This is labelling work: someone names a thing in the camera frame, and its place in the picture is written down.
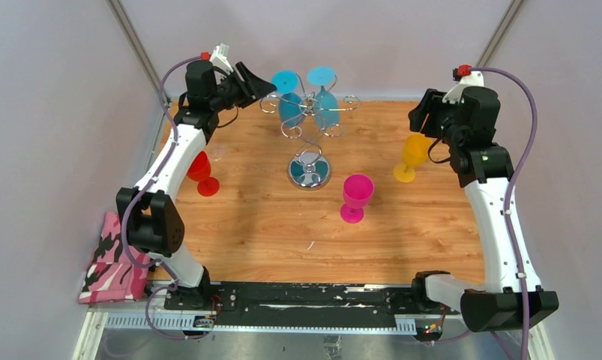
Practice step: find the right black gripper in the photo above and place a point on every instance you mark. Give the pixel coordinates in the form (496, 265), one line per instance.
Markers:
(432, 103)

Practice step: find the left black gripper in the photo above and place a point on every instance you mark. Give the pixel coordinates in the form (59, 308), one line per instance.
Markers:
(257, 89)

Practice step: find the yellow wine glass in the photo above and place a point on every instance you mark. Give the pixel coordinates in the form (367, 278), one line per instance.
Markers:
(414, 154)

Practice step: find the blue wine glass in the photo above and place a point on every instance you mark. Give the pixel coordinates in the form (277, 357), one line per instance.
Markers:
(291, 106)
(326, 105)

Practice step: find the clear wine glass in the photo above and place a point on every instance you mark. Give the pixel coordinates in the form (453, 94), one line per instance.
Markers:
(216, 152)

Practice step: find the pink wine glass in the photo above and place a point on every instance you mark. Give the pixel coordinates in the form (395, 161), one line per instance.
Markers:
(357, 192)

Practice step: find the red wine glass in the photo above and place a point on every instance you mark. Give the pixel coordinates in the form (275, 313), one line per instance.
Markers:
(200, 172)

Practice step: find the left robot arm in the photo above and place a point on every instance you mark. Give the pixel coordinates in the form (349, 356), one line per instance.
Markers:
(149, 219)

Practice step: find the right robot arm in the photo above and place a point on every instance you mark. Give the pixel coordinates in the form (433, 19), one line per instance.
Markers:
(512, 297)

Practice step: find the chrome wine glass rack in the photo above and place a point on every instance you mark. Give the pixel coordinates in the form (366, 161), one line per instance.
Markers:
(309, 169)

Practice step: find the pink camouflage cloth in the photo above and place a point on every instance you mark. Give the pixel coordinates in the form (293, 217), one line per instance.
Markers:
(111, 276)

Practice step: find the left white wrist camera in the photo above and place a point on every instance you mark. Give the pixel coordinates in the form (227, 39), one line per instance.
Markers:
(219, 58)

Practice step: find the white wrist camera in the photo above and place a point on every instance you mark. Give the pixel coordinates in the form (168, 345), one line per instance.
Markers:
(454, 95)
(219, 58)

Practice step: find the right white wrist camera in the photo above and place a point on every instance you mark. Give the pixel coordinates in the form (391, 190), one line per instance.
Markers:
(454, 95)

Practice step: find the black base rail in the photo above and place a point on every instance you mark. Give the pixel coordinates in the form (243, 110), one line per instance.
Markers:
(294, 308)

